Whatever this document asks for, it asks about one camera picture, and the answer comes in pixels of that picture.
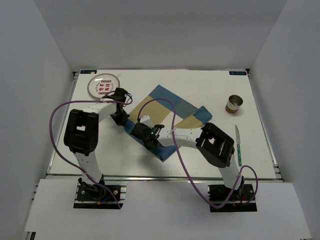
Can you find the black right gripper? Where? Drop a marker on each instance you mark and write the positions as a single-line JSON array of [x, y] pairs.
[[148, 147]]

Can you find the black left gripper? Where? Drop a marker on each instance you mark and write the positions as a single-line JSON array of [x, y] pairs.
[[122, 121]]

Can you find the blue tan white cloth napkin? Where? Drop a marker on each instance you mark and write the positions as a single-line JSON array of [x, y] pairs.
[[160, 104]]

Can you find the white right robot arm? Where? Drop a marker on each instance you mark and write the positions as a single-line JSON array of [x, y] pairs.
[[214, 145]]

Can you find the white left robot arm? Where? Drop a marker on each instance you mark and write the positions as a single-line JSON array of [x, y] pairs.
[[82, 134]]

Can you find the white plate with red print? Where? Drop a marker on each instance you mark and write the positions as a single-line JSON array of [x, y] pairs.
[[102, 84]]

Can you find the blue left corner sticker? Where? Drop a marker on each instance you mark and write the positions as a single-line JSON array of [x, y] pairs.
[[88, 72]]

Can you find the blue corner sticker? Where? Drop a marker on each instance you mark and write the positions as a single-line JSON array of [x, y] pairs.
[[238, 73], [88, 72]]

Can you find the brown metal cup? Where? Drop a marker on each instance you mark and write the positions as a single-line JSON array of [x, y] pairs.
[[233, 104]]

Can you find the blue right corner sticker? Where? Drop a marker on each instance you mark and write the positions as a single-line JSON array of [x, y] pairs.
[[238, 73]]

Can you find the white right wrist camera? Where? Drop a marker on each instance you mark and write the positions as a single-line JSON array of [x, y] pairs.
[[145, 119]]

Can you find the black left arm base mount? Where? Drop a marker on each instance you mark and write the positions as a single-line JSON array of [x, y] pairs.
[[103, 200]]

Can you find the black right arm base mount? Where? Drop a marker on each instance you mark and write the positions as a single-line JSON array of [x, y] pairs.
[[217, 193]]

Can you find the knife with teal handle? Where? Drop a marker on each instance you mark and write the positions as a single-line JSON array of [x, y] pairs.
[[238, 144]]

